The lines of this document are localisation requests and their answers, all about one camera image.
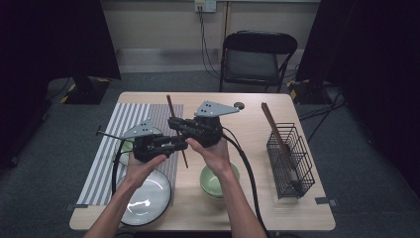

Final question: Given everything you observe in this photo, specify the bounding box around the black wire cutlery basket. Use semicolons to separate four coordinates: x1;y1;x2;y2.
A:
265;122;316;200

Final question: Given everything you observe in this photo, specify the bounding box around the black curtain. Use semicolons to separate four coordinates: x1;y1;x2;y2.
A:
0;0;122;170
294;0;420;189

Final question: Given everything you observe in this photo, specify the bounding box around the grey tape strip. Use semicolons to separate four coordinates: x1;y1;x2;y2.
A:
314;196;339;208
63;203;89;212

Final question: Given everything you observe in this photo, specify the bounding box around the black stand base striped tape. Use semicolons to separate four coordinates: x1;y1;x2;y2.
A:
286;78;331;106
59;75;112;106

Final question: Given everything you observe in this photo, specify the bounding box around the person's right hand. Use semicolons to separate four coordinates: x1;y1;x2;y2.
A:
185;137;232;178

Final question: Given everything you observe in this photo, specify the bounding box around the white ribbed plate dark rim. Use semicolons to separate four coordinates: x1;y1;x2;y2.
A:
115;127;166;168
119;168;172;227

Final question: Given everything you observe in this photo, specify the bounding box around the black power cable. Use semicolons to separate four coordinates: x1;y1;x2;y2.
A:
199;7;222;79
197;7;221;78

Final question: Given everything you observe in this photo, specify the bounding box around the grey striped placemat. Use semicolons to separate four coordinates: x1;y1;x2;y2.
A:
76;103;184;206

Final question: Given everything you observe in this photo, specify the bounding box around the black floor cable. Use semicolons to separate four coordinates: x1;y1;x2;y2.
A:
297;87;347;144
45;77;72;102

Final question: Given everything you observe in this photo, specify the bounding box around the person's left hand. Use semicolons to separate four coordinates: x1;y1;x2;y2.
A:
124;153;167;192

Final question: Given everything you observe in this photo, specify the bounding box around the brown wooden chopstick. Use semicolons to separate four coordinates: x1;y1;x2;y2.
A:
165;94;189;169
166;94;189;170

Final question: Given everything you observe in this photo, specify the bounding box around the black folding chair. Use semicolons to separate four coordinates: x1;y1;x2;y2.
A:
218;30;299;94

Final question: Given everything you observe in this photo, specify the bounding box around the white wall socket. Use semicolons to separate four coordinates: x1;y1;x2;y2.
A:
193;0;217;14

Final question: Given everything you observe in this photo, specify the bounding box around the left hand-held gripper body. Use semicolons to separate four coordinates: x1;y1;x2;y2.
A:
122;118;160;163

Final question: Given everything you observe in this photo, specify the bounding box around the right hand-held gripper cable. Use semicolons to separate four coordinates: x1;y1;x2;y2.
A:
221;127;271;238

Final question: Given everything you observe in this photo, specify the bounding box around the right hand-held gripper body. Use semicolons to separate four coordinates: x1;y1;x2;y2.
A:
191;100;242;148

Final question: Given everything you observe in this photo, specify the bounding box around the bundle of brown chopsticks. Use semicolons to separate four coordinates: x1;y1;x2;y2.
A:
261;101;296;177

